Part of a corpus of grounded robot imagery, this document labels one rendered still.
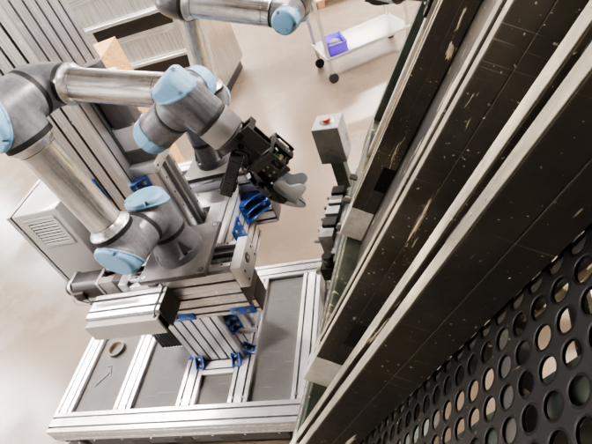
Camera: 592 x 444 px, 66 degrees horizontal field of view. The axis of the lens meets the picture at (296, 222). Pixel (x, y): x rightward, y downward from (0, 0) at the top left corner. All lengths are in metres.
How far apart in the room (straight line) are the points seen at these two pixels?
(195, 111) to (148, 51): 4.20
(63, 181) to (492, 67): 0.94
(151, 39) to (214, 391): 3.63
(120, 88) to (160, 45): 3.87
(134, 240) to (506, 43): 0.98
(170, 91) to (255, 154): 0.19
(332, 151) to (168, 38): 3.12
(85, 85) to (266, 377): 1.41
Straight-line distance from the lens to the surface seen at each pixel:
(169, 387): 2.29
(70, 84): 1.16
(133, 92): 1.05
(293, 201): 0.91
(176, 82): 0.82
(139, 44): 5.02
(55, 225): 1.70
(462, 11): 1.04
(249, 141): 0.85
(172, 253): 1.39
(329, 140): 1.98
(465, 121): 0.58
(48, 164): 1.17
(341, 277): 1.34
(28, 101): 1.16
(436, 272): 0.41
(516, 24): 0.53
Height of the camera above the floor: 1.88
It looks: 39 degrees down
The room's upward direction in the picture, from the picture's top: 23 degrees counter-clockwise
